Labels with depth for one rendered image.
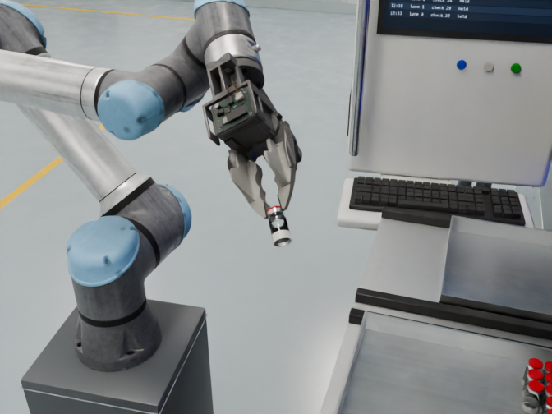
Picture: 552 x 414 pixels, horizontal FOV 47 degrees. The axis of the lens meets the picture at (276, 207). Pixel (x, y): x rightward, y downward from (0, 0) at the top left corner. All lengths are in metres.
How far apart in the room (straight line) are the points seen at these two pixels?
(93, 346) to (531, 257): 0.82
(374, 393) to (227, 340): 1.40
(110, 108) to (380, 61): 0.85
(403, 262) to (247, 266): 1.50
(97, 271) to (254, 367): 1.26
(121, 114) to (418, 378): 0.57
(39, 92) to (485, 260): 0.83
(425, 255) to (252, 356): 1.14
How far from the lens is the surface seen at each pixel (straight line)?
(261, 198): 0.78
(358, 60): 1.49
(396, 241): 1.28
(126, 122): 0.85
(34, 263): 2.86
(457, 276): 1.21
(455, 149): 1.64
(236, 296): 2.51
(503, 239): 1.34
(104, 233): 1.07
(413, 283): 1.18
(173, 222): 1.15
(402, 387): 0.99
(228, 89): 0.80
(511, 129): 1.63
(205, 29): 0.91
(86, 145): 1.15
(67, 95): 0.92
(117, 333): 1.11
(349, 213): 1.50
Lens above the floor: 1.60
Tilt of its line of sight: 32 degrees down
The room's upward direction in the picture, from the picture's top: straight up
